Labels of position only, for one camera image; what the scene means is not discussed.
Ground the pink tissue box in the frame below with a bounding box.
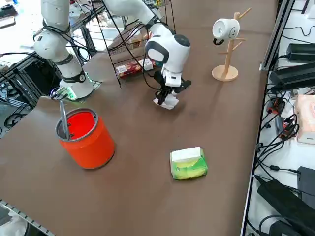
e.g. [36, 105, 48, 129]
[295, 94, 315, 145]

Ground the black power adapter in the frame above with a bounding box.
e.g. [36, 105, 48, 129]
[286, 43, 315, 62]
[269, 62, 315, 89]
[257, 178, 315, 236]

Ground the green tissue pack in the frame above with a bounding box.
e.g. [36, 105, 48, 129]
[169, 147, 209, 180]

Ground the red biscuit box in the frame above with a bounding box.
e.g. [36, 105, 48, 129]
[116, 62, 143, 79]

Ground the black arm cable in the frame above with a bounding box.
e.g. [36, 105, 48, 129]
[33, 14, 163, 90]

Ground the aluminium frame profile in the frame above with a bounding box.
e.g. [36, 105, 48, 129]
[260, 0, 296, 72]

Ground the white printed snack box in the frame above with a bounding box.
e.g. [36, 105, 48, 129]
[142, 58, 156, 71]

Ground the white mug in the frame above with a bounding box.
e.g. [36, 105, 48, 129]
[212, 18, 241, 46]

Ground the wooden mug tree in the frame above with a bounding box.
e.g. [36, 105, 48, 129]
[211, 7, 252, 82]

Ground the grey round bin lid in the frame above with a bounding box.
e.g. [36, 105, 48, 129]
[59, 97, 72, 141]

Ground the white paper tissue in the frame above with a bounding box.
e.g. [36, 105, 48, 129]
[153, 95, 180, 111]

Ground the black flat box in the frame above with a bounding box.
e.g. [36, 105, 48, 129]
[296, 166, 315, 197]

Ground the black wire shelf rack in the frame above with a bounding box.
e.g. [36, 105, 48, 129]
[92, 0, 177, 89]

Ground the orange round bin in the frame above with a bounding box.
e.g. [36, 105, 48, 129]
[55, 107, 116, 170]

